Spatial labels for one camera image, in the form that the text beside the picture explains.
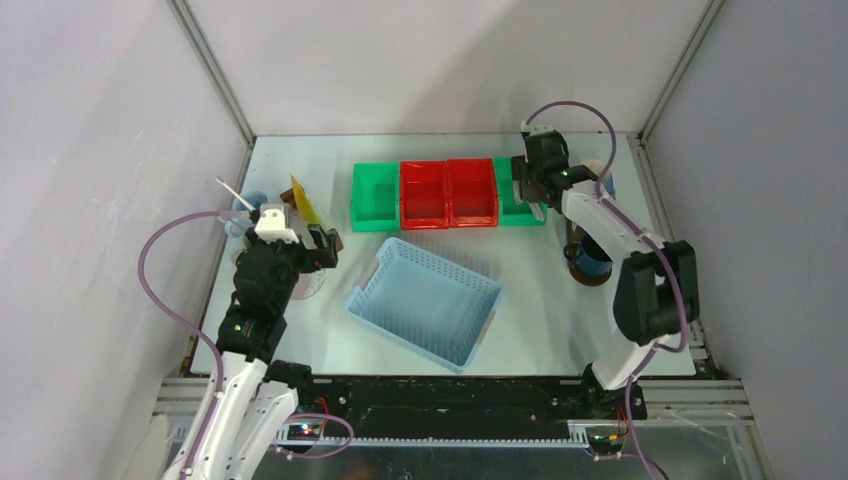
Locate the brown oval wooden tray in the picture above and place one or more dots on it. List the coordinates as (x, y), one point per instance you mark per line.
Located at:
(573, 234)

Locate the green bin with toothbrushes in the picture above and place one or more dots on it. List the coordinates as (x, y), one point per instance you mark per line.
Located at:
(512, 213)

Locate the yellow toothpaste tube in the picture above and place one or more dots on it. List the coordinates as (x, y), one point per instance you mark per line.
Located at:
(304, 205)

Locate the red plastic bin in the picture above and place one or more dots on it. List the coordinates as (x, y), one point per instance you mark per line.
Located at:
(448, 194)

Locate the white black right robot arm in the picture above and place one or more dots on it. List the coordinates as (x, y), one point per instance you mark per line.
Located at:
(657, 291)

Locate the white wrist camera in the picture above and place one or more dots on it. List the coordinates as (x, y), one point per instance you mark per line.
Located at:
(528, 128)
(272, 224)

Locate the clear textured glass tray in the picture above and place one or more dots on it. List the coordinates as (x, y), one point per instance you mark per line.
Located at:
(308, 284)

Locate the green bin with toothpaste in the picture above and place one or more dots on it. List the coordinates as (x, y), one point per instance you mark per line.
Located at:
(375, 197)

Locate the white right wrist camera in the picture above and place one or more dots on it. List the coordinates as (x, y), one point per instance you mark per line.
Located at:
(528, 128)

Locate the yellow ceramic mug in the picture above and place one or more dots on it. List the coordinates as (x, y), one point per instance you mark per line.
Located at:
(598, 168)

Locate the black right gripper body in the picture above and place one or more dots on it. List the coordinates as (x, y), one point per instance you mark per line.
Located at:
(525, 177)

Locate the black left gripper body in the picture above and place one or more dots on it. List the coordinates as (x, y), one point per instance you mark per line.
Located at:
(293, 258)

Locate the light blue ceramic mug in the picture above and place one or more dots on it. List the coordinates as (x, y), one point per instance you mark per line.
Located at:
(235, 227)

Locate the dark blue ceramic mug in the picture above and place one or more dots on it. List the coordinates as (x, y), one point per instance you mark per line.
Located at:
(587, 261)

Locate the glass jar with brown lid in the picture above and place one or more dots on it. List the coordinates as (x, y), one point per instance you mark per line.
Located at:
(333, 235)

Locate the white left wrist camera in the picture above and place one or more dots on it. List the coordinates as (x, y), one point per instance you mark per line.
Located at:
(272, 224)

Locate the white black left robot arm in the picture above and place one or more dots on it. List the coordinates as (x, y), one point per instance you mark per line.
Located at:
(252, 393)

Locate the light blue plastic basket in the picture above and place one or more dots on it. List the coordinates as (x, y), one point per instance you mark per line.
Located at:
(428, 304)

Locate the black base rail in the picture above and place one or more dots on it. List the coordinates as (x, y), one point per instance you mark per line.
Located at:
(445, 408)

